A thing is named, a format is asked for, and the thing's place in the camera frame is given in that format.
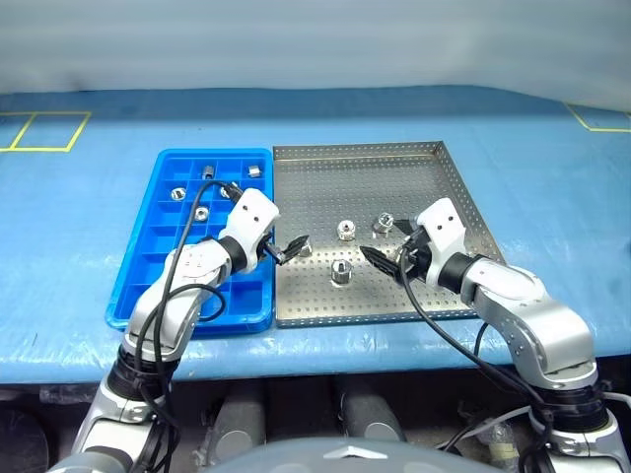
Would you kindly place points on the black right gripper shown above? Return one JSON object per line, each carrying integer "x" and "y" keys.
{"x": 414, "y": 256}

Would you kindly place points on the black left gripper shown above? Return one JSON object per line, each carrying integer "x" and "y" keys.
{"x": 265, "y": 250}

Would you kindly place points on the metal nut tray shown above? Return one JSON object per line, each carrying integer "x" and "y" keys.
{"x": 341, "y": 271}
{"x": 346, "y": 229}

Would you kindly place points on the metal nut front tray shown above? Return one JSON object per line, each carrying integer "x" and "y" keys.
{"x": 341, "y": 271}

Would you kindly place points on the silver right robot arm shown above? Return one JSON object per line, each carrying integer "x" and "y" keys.
{"x": 532, "y": 315}

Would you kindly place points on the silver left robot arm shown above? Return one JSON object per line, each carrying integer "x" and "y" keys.
{"x": 162, "y": 310}

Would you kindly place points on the blue compartment tray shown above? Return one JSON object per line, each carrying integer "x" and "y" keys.
{"x": 153, "y": 246}

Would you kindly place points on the perforated metal tray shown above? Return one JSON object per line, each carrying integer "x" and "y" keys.
{"x": 345, "y": 187}

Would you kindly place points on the metal nut top-right compartment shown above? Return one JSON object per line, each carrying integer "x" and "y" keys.
{"x": 254, "y": 170}

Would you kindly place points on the metal nut middle compartment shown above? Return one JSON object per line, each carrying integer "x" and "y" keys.
{"x": 201, "y": 213}

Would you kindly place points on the dark nut top compartment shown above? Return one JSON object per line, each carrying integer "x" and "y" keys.
{"x": 207, "y": 171}

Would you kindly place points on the metal nut left compartment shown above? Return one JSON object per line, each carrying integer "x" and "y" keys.
{"x": 177, "y": 193}

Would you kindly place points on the dark rounded cylinder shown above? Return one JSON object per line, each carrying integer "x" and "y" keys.
{"x": 239, "y": 419}
{"x": 372, "y": 411}

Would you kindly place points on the blue plastic table cover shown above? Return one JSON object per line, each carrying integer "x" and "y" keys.
{"x": 74, "y": 222}

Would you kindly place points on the grey robot torso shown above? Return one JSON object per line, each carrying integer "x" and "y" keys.
{"x": 345, "y": 460}

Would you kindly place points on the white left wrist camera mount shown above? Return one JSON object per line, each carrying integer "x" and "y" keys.
{"x": 251, "y": 212}

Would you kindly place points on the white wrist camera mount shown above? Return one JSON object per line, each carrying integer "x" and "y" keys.
{"x": 443, "y": 222}
{"x": 251, "y": 212}

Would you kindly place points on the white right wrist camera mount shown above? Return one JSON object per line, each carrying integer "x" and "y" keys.
{"x": 443, "y": 222}

